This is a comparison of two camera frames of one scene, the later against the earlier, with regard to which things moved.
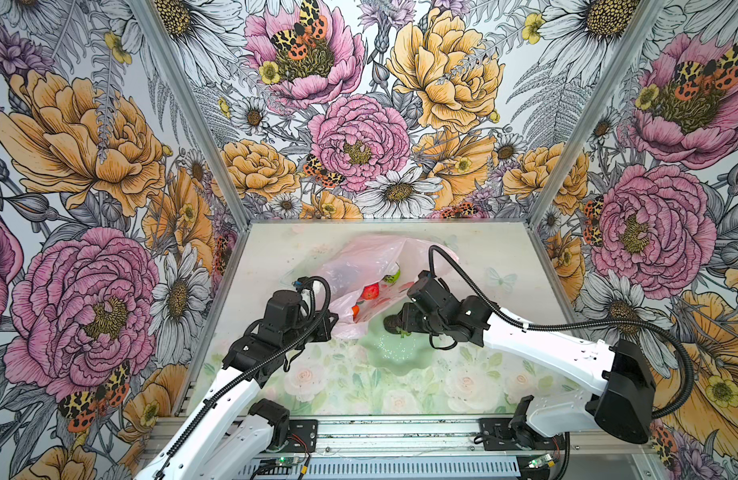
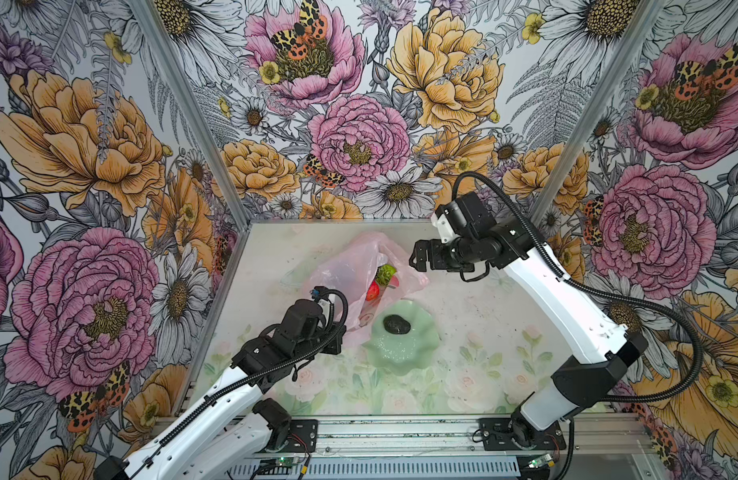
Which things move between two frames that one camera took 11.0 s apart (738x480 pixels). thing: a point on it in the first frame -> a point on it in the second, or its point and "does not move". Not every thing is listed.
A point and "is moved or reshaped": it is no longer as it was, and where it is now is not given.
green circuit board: (536, 463) does not move
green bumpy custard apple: (392, 278) is moved or reshaped
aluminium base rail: (425, 436) does not move
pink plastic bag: (366, 275) is moved or reshaped
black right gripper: (409, 312) -> (437, 262)
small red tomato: (371, 291) does not move
